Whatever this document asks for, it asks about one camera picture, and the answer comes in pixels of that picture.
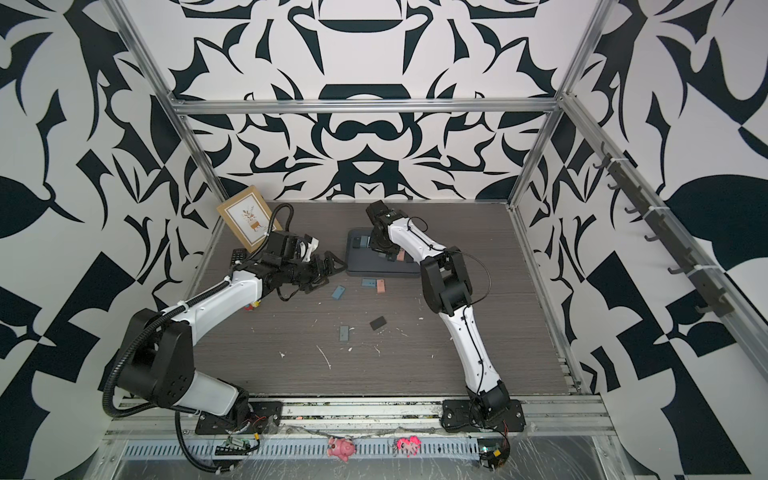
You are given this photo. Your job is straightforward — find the small circuit board right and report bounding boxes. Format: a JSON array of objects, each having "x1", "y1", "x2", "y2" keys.
[{"x1": 479, "y1": 444, "x2": 510, "y2": 471}]

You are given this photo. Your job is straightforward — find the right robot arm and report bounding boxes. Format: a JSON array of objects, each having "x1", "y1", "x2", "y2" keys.
[{"x1": 366, "y1": 201, "x2": 510, "y2": 429}]

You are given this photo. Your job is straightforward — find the black remote control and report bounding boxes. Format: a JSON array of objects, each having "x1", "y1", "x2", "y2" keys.
[{"x1": 230, "y1": 248, "x2": 249, "y2": 266}]

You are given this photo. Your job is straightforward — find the pink toy right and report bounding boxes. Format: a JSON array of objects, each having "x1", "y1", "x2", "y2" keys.
[{"x1": 395, "y1": 436, "x2": 422, "y2": 458}]

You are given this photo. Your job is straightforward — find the small circuit board left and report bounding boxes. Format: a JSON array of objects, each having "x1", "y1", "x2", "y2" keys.
[{"x1": 214, "y1": 433, "x2": 261, "y2": 456}]

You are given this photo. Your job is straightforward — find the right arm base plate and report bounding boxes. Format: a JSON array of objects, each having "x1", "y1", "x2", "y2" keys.
[{"x1": 440, "y1": 399, "x2": 527, "y2": 433}]

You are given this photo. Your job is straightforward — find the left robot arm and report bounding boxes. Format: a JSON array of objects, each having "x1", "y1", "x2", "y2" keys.
[{"x1": 102, "y1": 231, "x2": 347, "y2": 425}]

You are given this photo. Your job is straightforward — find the pink toy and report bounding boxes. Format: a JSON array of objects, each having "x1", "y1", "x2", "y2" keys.
[
  {"x1": 395, "y1": 436, "x2": 422, "y2": 458},
  {"x1": 327, "y1": 437, "x2": 357, "y2": 462}
]

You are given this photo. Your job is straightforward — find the white slotted cable duct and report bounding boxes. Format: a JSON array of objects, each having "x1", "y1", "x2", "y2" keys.
[{"x1": 122, "y1": 437, "x2": 480, "y2": 460}]

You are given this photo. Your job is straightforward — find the pink toy left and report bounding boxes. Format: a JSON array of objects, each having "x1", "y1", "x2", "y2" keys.
[{"x1": 327, "y1": 437, "x2": 357, "y2": 462}]

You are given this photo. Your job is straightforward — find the small circuit board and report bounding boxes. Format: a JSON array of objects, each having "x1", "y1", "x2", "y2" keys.
[
  {"x1": 214, "y1": 433, "x2": 261, "y2": 456},
  {"x1": 479, "y1": 444, "x2": 510, "y2": 471}
]

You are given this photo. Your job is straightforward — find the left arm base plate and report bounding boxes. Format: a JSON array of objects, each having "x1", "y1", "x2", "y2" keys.
[{"x1": 195, "y1": 400, "x2": 283, "y2": 436}]

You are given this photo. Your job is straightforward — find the grey eraser lower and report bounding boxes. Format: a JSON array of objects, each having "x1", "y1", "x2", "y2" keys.
[{"x1": 339, "y1": 325, "x2": 350, "y2": 342}]

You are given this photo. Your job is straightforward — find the wooden picture frame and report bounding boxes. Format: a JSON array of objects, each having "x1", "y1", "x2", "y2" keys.
[{"x1": 217, "y1": 186, "x2": 272, "y2": 253}]

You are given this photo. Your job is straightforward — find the black wall hook rail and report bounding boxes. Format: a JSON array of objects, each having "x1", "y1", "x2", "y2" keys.
[{"x1": 595, "y1": 153, "x2": 735, "y2": 317}]

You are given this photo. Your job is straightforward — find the dark grey storage tray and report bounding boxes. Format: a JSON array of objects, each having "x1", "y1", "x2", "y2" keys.
[{"x1": 345, "y1": 228, "x2": 420, "y2": 278}]

